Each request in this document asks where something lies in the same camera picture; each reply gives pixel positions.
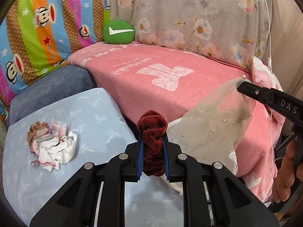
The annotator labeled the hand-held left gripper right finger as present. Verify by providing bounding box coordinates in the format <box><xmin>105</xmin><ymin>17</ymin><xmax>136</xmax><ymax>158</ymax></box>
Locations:
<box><xmin>163</xmin><ymin>132</ymin><xmax>280</xmax><ymax>227</ymax></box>

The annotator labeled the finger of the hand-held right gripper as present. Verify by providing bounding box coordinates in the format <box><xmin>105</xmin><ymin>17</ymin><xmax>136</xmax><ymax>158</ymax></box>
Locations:
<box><xmin>237</xmin><ymin>80</ymin><xmax>273</xmax><ymax>105</ymax></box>

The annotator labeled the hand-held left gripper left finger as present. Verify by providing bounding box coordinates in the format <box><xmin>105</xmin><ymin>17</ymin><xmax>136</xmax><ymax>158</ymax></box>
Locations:
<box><xmin>30</xmin><ymin>131</ymin><xmax>145</xmax><ymax>227</ymax></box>

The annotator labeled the dark red velvet scrunchie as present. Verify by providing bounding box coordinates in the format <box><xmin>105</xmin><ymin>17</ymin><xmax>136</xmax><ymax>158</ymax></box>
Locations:
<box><xmin>137</xmin><ymin>110</ymin><xmax>168</xmax><ymax>177</ymax></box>

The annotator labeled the mauve drawstring bag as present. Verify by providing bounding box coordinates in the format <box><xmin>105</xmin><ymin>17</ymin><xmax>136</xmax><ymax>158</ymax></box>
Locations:
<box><xmin>27</xmin><ymin>129</ymin><xmax>54</xmax><ymax>156</ymax></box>

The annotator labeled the person's right hand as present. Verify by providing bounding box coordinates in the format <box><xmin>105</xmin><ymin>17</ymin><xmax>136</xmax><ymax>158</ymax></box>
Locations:
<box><xmin>272</xmin><ymin>140</ymin><xmax>303</xmax><ymax>204</ymax></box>

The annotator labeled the light blue palm print cushion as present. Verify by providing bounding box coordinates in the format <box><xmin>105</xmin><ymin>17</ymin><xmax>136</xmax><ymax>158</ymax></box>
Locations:
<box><xmin>2</xmin><ymin>87</ymin><xmax>186</xmax><ymax>227</ymax></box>

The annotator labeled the pink blanket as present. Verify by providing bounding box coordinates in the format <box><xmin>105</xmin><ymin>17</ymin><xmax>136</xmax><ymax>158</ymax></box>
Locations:
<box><xmin>67</xmin><ymin>41</ymin><xmax>281</xmax><ymax>195</ymax></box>

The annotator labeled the pink granule packet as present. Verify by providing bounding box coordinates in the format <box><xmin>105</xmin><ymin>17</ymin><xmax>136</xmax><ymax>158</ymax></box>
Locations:
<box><xmin>50</xmin><ymin>119</ymin><xmax>70</xmax><ymax>138</ymax></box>

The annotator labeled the grey floral blanket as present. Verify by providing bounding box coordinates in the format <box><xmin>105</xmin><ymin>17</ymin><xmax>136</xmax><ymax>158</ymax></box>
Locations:
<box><xmin>109</xmin><ymin>0</ymin><xmax>273</xmax><ymax>72</ymax></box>

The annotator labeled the blue-grey cushion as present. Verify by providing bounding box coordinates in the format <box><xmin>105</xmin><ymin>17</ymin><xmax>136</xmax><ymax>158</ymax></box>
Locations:
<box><xmin>6</xmin><ymin>65</ymin><xmax>98</xmax><ymax>128</ymax></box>

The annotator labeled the green plush pillow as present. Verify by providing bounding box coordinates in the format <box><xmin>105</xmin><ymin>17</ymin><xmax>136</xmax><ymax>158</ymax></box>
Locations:
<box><xmin>102</xmin><ymin>20</ymin><xmax>135</xmax><ymax>45</ymax></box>

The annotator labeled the colourful monkey print quilt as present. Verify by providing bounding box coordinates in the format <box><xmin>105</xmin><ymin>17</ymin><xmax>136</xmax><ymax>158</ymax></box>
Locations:
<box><xmin>0</xmin><ymin>0</ymin><xmax>112</xmax><ymax>124</ymax></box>

